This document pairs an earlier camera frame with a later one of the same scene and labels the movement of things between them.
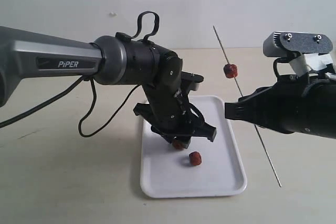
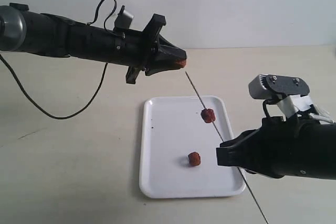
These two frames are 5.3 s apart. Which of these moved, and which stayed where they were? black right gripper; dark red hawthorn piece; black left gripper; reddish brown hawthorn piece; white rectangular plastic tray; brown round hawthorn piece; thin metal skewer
Moved: black right gripper; thin metal skewer; black left gripper; brown round hawthorn piece; dark red hawthorn piece
Stayed: white rectangular plastic tray; reddish brown hawthorn piece
